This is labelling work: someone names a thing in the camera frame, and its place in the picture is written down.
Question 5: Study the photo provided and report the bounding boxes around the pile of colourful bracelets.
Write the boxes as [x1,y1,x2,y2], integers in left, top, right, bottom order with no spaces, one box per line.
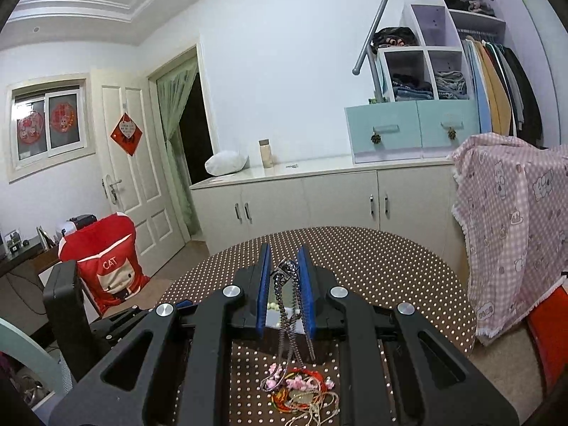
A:
[260,361,340,426]

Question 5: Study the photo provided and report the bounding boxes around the brown polka dot tablecloth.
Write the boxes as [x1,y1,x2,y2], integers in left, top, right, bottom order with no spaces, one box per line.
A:
[155,226,477,426]

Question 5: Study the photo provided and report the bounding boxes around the black cable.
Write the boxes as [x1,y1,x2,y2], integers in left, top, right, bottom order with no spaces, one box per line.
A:
[4,271,47,318]

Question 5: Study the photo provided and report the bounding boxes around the red cat print chair cover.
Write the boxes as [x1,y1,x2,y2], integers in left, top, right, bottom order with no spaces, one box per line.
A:
[59,213,152,316]

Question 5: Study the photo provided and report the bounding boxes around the folded blue jeans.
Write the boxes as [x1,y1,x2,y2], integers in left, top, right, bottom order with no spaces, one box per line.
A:
[390,73,433,102]

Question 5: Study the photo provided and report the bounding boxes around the white panel door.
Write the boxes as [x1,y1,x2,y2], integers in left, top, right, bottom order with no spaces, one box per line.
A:
[91,69,185,276]

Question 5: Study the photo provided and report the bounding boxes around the red chair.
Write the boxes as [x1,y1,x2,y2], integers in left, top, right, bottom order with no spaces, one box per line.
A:
[527,284,568,393]

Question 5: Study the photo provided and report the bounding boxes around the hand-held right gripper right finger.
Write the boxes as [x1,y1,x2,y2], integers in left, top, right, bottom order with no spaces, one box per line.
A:
[297,246,521,426]

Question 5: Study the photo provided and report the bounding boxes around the dark clothes heap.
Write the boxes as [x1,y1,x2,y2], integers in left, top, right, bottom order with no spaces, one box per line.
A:
[441,0,497,17]

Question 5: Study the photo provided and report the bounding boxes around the red round window decoration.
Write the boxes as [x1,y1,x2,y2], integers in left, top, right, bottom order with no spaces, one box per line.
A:
[50,103,77,133]
[17,111,46,145]

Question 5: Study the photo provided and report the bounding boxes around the white low cabinet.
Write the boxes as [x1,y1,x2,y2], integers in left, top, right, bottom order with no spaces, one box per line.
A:
[190,155,466,258]

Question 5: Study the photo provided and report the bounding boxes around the silver door handle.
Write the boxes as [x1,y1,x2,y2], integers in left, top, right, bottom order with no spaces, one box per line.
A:
[101,177,122,202]

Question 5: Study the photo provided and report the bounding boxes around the small photo frame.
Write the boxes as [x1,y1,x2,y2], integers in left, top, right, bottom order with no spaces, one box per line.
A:
[2,229,22,256]

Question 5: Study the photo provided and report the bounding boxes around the red diamond door decoration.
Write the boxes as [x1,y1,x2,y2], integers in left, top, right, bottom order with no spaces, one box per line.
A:
[110,113,143,157]

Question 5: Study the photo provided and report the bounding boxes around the pale blue drawer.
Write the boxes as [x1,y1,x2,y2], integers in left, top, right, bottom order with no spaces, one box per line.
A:
[417,97,482,159]
[345,100,422,163]

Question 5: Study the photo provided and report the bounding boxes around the dark folded clothes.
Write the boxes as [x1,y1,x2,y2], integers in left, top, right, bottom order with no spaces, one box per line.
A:
[372,27,420,49]

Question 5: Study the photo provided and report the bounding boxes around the pink checked blanket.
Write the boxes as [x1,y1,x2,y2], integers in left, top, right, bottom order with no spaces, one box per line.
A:
[448,132,568,347]

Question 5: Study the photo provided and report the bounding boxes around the pale green curved frame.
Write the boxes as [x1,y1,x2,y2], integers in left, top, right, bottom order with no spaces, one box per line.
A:
[0,317,72,409]

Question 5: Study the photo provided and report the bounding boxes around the row of hanging clothes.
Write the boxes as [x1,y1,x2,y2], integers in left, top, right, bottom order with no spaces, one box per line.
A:
[459,31,544,147]

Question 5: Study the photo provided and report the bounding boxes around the dark wooden desk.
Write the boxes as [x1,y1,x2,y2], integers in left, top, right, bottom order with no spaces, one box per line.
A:
[0,240,63,287]

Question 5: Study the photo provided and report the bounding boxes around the grey metal rail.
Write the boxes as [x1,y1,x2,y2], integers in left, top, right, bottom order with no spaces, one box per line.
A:
[353,0,402,94]

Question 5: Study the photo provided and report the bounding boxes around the folded grey clothes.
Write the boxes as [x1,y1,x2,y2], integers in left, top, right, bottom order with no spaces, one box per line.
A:
[435,70,468,99]

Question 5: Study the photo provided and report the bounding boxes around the white pillow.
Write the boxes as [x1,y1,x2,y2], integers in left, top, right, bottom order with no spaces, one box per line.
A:
[205,150,249,176]

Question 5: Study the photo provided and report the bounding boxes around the white and black appliance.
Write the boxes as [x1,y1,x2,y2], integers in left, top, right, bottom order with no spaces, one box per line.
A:
[57,214,97,242]

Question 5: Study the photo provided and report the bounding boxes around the white open wardrobe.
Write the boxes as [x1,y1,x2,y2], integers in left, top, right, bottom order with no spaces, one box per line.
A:
[375,0,564,149]

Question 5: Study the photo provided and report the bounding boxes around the silver chain necklace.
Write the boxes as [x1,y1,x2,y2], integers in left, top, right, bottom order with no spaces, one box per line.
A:
[266,261,318,365]

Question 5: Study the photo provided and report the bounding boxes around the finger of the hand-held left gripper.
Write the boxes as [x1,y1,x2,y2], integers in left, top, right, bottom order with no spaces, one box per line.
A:
[89,300,196,356]

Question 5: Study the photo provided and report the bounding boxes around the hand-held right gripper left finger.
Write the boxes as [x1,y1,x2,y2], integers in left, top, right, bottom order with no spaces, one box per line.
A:
[49,243,272,426]

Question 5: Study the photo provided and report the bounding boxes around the white framed window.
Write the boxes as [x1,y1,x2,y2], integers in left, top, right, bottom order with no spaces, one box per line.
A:
[6,77,96,182]

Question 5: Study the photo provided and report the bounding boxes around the green sheer curtain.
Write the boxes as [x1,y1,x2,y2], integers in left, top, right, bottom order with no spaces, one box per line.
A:
[156,55,200,236]

